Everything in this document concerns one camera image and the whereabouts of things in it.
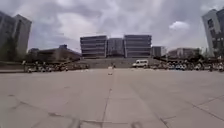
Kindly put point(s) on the row of parked vehicles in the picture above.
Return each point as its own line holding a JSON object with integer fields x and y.
{"x": 50, "y": 67}
{"x": 186, "y": 66}

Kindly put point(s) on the low pale building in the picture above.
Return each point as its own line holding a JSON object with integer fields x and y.
{"x": 183, "y": 52}

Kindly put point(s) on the person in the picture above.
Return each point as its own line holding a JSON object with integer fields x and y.
{"x": 114, "y": 66}

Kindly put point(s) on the wide grey twin-block building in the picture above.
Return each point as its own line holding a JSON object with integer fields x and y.
{"x": 95, "y": 46}

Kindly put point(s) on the tall grey building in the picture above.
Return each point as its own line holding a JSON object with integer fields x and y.
{"x": 18, "y": 36}

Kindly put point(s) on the pale building with dark windows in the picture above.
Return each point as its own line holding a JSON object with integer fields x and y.
{"x": 213, "y": 31}

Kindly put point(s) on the grey paved slab plaza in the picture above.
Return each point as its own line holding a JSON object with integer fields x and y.
{"x": 126, "y": 96}

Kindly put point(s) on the low dark building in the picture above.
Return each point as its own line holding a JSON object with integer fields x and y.
{"x": 56, "y": 54}

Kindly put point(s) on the grey stone steps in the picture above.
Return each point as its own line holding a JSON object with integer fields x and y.
{"x": 100, "y": 62}

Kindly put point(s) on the white van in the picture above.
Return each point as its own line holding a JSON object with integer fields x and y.
{"x": 140, "y": 63}

